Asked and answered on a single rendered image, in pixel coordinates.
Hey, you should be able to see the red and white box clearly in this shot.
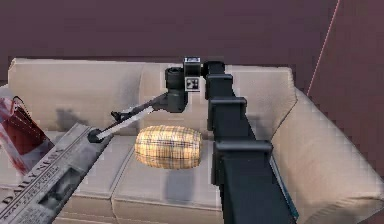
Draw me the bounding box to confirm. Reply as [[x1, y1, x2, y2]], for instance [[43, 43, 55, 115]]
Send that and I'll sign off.
[[0, 96, 55, 177]]

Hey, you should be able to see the grey newspaper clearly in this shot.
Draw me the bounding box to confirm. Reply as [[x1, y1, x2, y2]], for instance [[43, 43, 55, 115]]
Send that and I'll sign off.
[[0, 122, 114, 224]]

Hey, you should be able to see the yellow plaid cushion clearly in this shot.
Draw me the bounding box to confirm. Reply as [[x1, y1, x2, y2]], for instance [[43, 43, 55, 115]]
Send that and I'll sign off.
[[134, 124, 203, 170]]

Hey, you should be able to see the beige sofa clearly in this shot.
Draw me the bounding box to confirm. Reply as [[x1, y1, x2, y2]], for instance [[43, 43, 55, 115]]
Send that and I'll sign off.
[[0, 57, 384, 224]]

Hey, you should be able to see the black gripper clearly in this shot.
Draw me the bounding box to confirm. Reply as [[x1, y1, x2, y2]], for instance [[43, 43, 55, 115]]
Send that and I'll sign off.
[[87, 66, 189, 144]]

